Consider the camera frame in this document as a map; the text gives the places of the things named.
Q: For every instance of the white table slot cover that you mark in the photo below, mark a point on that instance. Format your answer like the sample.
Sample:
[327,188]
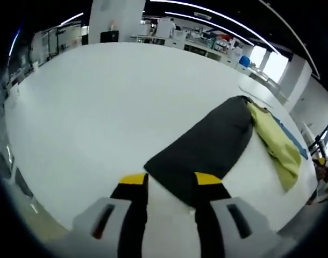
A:
[254,96]

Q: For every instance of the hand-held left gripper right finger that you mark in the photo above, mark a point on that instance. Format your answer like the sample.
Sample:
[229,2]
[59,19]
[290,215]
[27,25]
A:
[234,217]

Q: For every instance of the white cabinet row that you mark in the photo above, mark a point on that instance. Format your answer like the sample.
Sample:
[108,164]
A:
[196,44]

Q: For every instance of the white square pillar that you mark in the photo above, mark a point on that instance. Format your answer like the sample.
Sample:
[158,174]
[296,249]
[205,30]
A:
[115,16]

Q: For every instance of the blue bin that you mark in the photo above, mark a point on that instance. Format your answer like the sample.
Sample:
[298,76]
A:
[244,60]

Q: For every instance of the black yellow blue garment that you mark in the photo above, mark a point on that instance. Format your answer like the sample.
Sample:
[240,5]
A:
[207,145]

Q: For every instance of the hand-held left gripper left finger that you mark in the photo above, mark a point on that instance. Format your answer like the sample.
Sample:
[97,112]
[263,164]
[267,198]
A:
[105,215]

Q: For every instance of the black box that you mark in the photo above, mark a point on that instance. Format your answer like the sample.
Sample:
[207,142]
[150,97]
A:
[109,36]

